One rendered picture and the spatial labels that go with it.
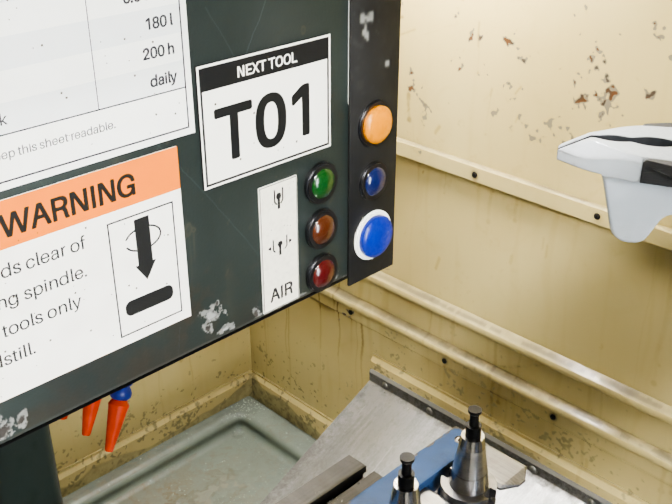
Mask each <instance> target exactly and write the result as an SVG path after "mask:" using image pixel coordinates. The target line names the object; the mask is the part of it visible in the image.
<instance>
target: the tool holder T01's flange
mask: <svg viewBox="0 0 672 504"><path fill-rule="evenodd" d="M449 477H450V476H449ZM449 477H448V478H447V477H445V476H443V475H442V476H441V482H440V496H442V497H443V498H445V499H446V500H447V501H448V502H449V503H451V504H495V502H496V493H497V482H496V479H495V477H494V476H493V475H492V474H491V473H490V472H489V471H488V478H489V487H488V489H487V491H486V492H485V493H483V494H482V495H479V496H474V497H469V496H463V495H460V494H458V493H456V492H455V491H454V490H453V489H452V488H451V487H450V485H449Z"/></svg>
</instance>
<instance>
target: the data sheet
mask: <svg viewBox="0 0 672 504"><path fill-rule="evenodd" d="M191 133H195V121H194V107H193V94H192V81H191V67H190V54H189V40H188V27H187V13H186V0H0V192H1V191H4V190H7V189H11V188H14V187H17V186H20V185H24V184H27V183H30V182H34V181H37V180H40V179H43V178H47V177H50V176H53V175H57V174H60V173H63V172H66V171H70V170H73V169H76V168H80V167H83V166H86V165H89V164H93V163H96V162H99V161H103V160H106V159H109V158H112V157H116V156H119V155H122V154H126V153H129V152H132V151H135V150H139V149H142V148H145V147H149V146H152V145H155V144H158V143H162V142H165V141H168V140H172V139H175V138H178V137H181V136H185V135H188V134H191Z"/></svg>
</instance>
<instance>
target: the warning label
mask: <svg viewBox="0 0 672 504"><path fill-rule="evenodd" d="M190 316H191V306H190V294H189V282H188V271H187V259H186V247H185V235H184V223H183V212H182V200H181V188H180V176H179V164H178V153H177V146H173V147H170V148H167V149H164V150H160V151H157V152H154V153H151V154H147V155H144V156H141V157H138V158H135V159H131V160H128V161H125V162H122V163H118V164H115V165H112V166H109V167H106V168H102V169H99V170H96V171H93V172H90V173H86V174H83V175H80V176H77V177H73V178H70V179H67V180H64V181H61V182H57V183H54V184H51V185H48V186H44V187H41V188H38V189H35V190H32V191H28V192H25V193H22V194H19V195H15V196H12V197H9V198H6V199H3V200H0V403H1V402H4V401H6V400H8V399H10V398H12V397H15V396H17V395H19V394H21V393H23V392H25V391H28V390H30V389H32V388H34V387H36V386H39V385H41V384H43V383H45V382H47V381H50V380H52V379H54V378H56V377H58V376H60V375H63V374H65V373H67V372H69V371H71V370H74V369H76V368H78V367H80V366H82V365H85V364H87V363H89V362H91V361H93V360H95V359H98V358H100V357H102V356H104V355H106V354H109V353H111V352H113V351H115V350H117V349H120V348H122V347H124V346H126V345H128V344H130V343H133V342H135V341H137V340H139V339H141V338H144V337H146V336H148V335H150V334H152V333H155V332H157V331H159V330H161V329H163V328H165V327H168V326H170V325H172V324H174V323H176V322H179V321H181V320H183V319H185V318H187V317H190Z"/></svg>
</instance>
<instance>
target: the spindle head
mask: <svg viewBox="0 0 672 504"><path fill-rule="evenodd" d="M186 13H187V27H188V40H189V54H190V67H191V81H192V94H193V107H194V121H195V133H191V134H188V135H185V136H181V137H178V138H175V139H172V140H168V141H165V142H162V143H158V144H155V145H152V146H149V147H145V148H142V149H139V150H135V151H132V152H129V153H126V154H122V155H119V156H116V157H112V158H109V159H106V160H103V161H99V162H96V163H93V164H89V165H86V166H83V167H80V168H76V169H73V170H70V171H66V172H63V173H60V174H57V175H53V176H50V177H47V178H43V179H40V180H37V181H34V182H30V183H27V184H24V185H20V186H17V187H14V188H11V189H7V190H4V191H1V192H0V200H3V199H6V198H9V197H12V196H15V195H19V194H22V193H25V192H28V191H32V190H35V189H38V188H41V187H44V186H48V185H51V184H54V183H57V182H61V181H64V180H67V179H70V178H73V177H77V176H80V175H83V174H86V173H90V172H93V171H96V170H99V169H102V168H106V167H109V166H112V165H115V164H118V163H122V162H125V161H128V160H131V159H135V158H138V157H141V156H144V155H147V154H151V153H154V152H157V151H160V150H164V149H167V148H170V147H173V146H177V153H178V164H179V176H180V188H181V200H182V212H183V223H184V235H185V247H186V259H187V271H188V282H189V294H190V306H191V316H190V317H187V318H185V319H183V320H181V321H179V322H176V323H174V324H172V325H170V326H168V327H165V328H163V329H161V330H159V331H157V332H155V333H152V334H150V335H148V336H146V337H144V338H141V339H139V340H137V341H135V342H133V343H130V344H128V345H126V346H124V347H122V348H120V349H117V350H115V351H113V352H111V353H109V354H106V355H104V356H102V357H100V358H98V359H95V360H93V361H91V362H89V363H87V364H85V365H82V366H80V367H78V368H76V369H74V370H71V371H69V372H67V373H65V374H63V375H60V376H58V377H56V378H54V379H52V380H50V381H47V382H45V383H43V384H41V385H39V386H36V387H34V388H32V389H30V390H28V391H25V392H23V393H21V394H19V395H17V396H15V397H12V398H10V399H8V400H6V401H4V402H1V403H0V448H2V447H4V446H6V445H8V444H10V443H13V442H15V441H17V440H19V439H21V438H23V437H25V436H27V435H29V434H31V433H33V432H35V431H37V430H39V429H41V428H43V427H45V426H47V425H49V424H51V423H53V422H55V421H57V420H59V419H62V418H64V417H66V416H68V415H70V414H72V413H74V412H76V411H78V410H80V409H82V408H84V407H86V406H88V405H90V404H92V403H94V402H96V401H98V400H100V399H102V398H104V397H106V396H108V395H110V394H113V393H115V392H117V391H119V390H121V389H123V388H125V387H127V386H129V385H131V384H133V383H135V382H137V381H139V380H141V379H143V378H145V377H147V376H149V375H151V374H153V373H155V372H157V371H159V370H161V369H164V368H166V367H168V366H170V365H172V364H174V363H176V362H178V361H180V360H182V359H184V358H186V357H188V356H190V355H192V354H194V353H196V352H198V351H200V350H202V349H204V348H206V347H208V346H210V345H213V344H215V343H217V342H219V341H221V340H223V339H225V338H227V337H229V336H231V335H233V334H235V333H237V332H239V331H241V330H243V329H245V328H247V327H249V326H251V325H253V324H255V323H257V322H259V321H261V320H264V319H266V318H268V317H270V316H272V315H274V314H276V313H278V312H280V311H282V310H284V309H286V308H288V307H290V306H292V305H294V304H296V303H298V302H300V301H302V300H304V299H306V298H308V297H310V296H313V295H315V294H317V293H319V292H314V291H312V290H310V289H309V288H308V286H307V283H306V273H307V269H308V267H309V265H310V263H311V262H312V261H313V259H314V258H315V257H317V256H318V255H320V254H322V253H330V254H332V255H333V256H334V257H335V258H336V260H337V265H338V268H337V274H336V277H335V279H334V281H333V283H332V284H331V285H330V286H329V287H331V286H333V285H335V284H337V283H339V282H341V281H343V280H345V279H347V241H348V22H349V0H186ZM328 33H329V34H330V64H331V146H329V147H326V148H324V149H321V150H318V151H315V152H312V153H310V154H307V155H304V156H301V157H298V158H296V159H293V160H290V161H287V162H284V163H282V164H279V165H276V166H273V167H270V168H267V169H265V170H262V171H259V172H256V173H253V174H251V175H248V176H245V177H242V178H239V179H237V180H234V181H231V182H228V183H225V184H223V185H220V186H217V187H214V188H211V189H209V190H206V191H205V190H203V181H202V167H201V154H200V140H199V126H198V112H197V98H196V85H195V71H194V67H195V66H199V65H203V64H207V63H211V62H215V61H219V60H223V59H227V58H231V57H235V56H239V55H243V54H247V53H251V52H255V51H259V50H263V49H267V48H271V47H275V46H279V45H283V44H288V43H292V42H296V41H300V40H304V39H308V38H312V37H316V36H320V35H324V34H328ZM320 162H328V163H331V164H332V165H334V167H335V168H336V170H337V175H338V181H337V186H336V189H335V191H334V193H333V194H332V196H331V197H330V198H329V199H328V200H327V201H325V202H324V203H321V204H315V203H312V202H310V201H309V200H308V199H307V197H306V195H305V190H304V185H305V180H306V177H307V175H308V173H309V171H310V170H311V169H312V168H313V167H314V166H315V165H316V164H318V163H320ZM293 175H297V213H298V260H299V298H297V299H295V300H293V301H291V302H289V303H287V304H285V305H283V306H281V307H279V308H277V309H275V310H273V311H271V312H269V313H266V314H263V301H262V278H261V254H260V231H259V207H258V188H261V187H263V186H266V185H269V184H271V183H274V182H277V181H280V180H282V179H285V178H288V177H290V176H293ZM323 208H327V209H330V210H332V211H333V212H334V213H335V214H336V216H337V221H338V226H337V231H336V234H335V236H334V238H333V239H332V241H331V242H330V243H329V244H328V245H327V246H326V247H324V248H322V249H314V248H312V247H310V246H309V245H308V244H307V242H306V238H305V230H306V226H307V223H308V221H309V219H310V218H311V216H312V215H313V214H314V213H315V212H317V211H318V210H320V209H323ZM329 287H328V288H329Z"/></svg>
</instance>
